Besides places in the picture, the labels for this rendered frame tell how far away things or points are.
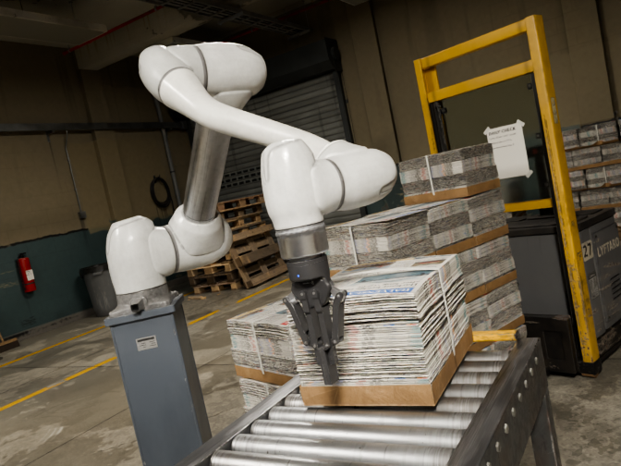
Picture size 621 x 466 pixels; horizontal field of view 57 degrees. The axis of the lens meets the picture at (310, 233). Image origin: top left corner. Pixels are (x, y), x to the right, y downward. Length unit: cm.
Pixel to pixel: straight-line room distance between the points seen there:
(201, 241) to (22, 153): 759
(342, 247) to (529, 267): 135
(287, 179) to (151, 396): 101
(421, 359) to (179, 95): 75
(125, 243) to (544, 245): 232
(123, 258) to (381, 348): 89
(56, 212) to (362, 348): 840
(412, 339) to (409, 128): 810
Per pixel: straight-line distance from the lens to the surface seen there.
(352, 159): 107
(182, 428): 183
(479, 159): 283
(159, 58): 141
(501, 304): 288
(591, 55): 853
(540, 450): 153
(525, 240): 340
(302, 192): 98
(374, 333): 113
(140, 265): 175
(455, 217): 262
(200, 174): 165
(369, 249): 233
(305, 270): 100
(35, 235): 911
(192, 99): 128
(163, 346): 176
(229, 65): 146
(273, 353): 201
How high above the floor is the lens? 126
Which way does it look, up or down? 5 degrees down
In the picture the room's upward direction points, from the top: 12 degrees counter-clockwise
